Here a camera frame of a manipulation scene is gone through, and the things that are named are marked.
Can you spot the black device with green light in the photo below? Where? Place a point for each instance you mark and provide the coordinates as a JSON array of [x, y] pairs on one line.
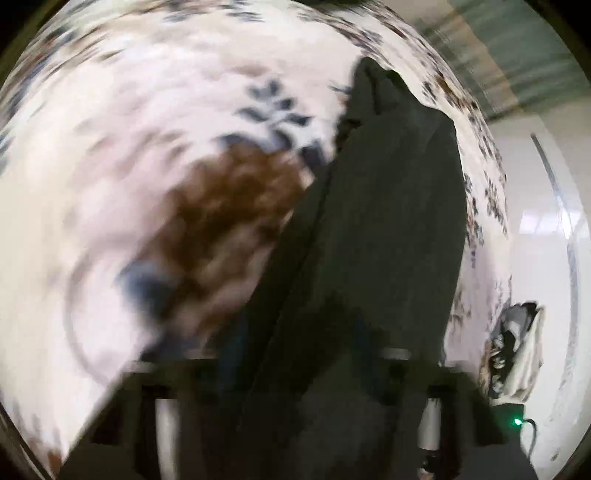
[[510, 417]]

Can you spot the dark green garment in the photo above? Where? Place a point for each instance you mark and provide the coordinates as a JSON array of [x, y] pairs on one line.
[[369, 240]]

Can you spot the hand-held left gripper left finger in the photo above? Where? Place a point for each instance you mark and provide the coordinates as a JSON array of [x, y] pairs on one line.
[[194, 397]]

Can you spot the pile of clothes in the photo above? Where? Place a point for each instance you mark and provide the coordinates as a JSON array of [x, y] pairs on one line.
[[512, 350]]

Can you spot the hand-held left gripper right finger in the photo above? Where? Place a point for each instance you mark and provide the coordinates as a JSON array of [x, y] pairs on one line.
[[443, 406]]

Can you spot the white floral printed blanket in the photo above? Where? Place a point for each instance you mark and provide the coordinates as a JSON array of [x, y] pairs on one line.
[[138, 161]]

